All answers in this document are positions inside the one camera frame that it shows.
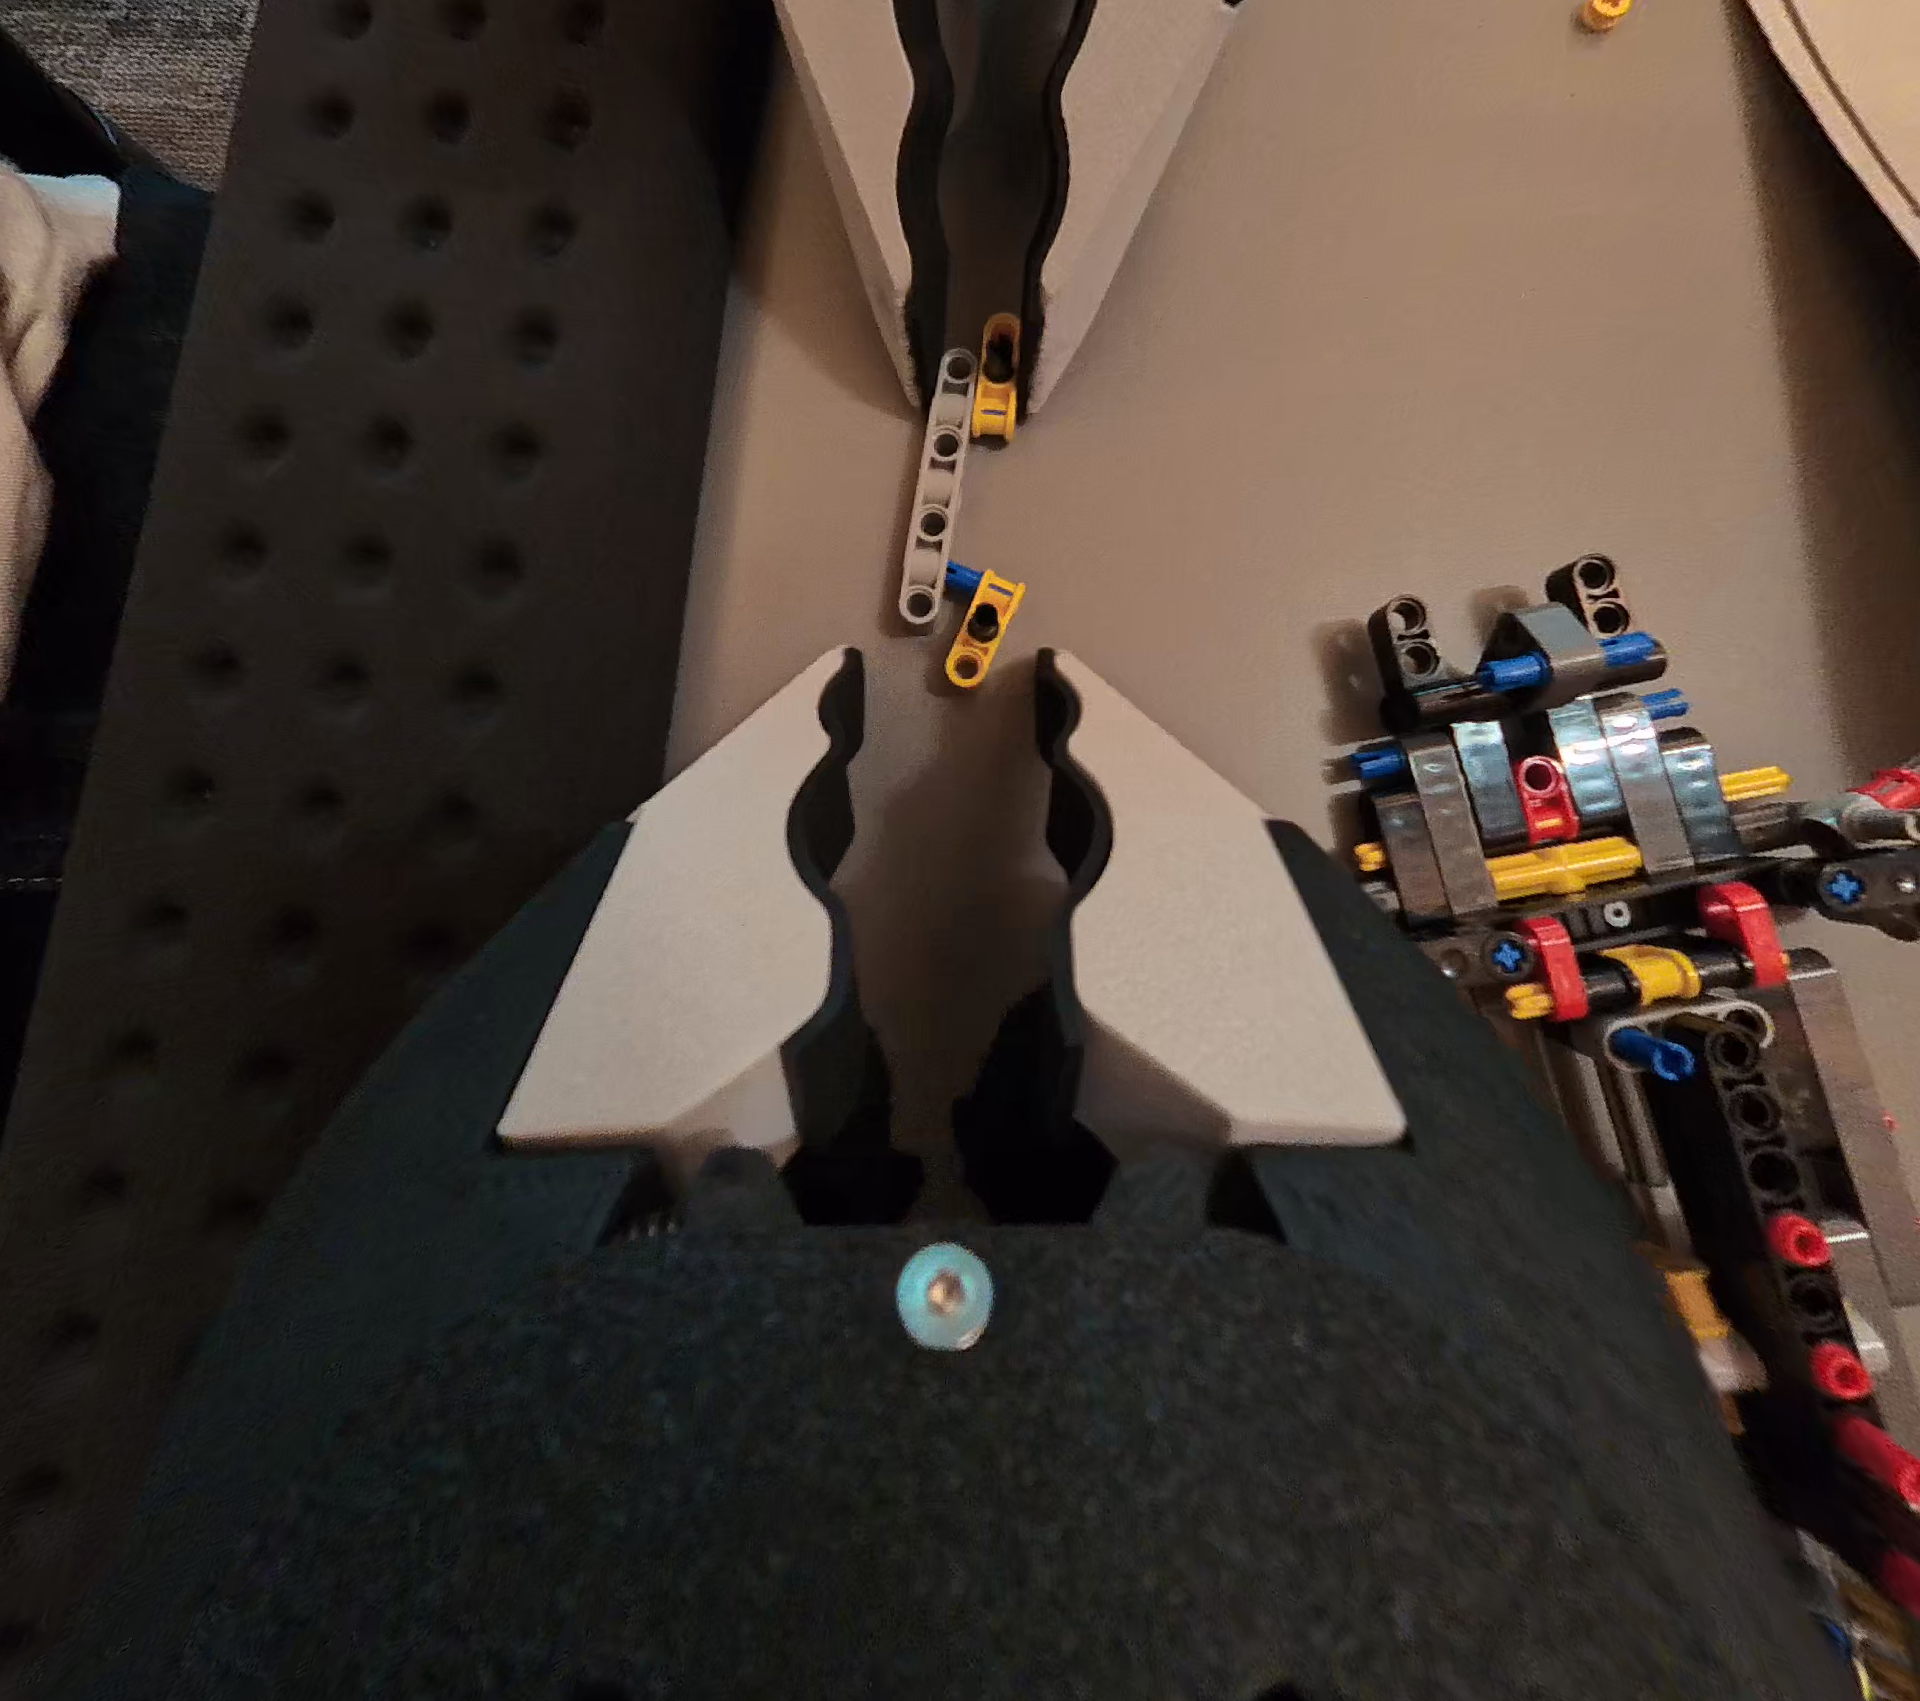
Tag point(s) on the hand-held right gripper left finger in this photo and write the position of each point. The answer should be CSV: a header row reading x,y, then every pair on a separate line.
x,y
660,982

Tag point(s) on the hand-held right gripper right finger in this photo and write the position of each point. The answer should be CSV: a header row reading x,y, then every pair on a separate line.
x,y
1231,982

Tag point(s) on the yellow lego connector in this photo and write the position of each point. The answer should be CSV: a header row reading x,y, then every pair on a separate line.
x,y
982,637
992,399

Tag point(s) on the blue lego pin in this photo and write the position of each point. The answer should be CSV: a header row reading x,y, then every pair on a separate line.
x,y
968,580

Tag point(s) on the short grey lego beam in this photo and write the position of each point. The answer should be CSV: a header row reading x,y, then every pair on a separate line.
x,y
938,500

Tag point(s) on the yellow round lego bush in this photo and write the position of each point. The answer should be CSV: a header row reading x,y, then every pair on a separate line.
x,y
1604,2

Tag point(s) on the lego chassis model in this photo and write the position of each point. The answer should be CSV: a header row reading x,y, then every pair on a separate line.
x,y
1591,861

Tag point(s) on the black perforated mat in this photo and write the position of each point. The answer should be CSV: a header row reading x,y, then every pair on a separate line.
x,y
375,530

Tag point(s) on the person's white shirt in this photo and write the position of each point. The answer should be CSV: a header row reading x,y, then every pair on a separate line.
x,y
45,380

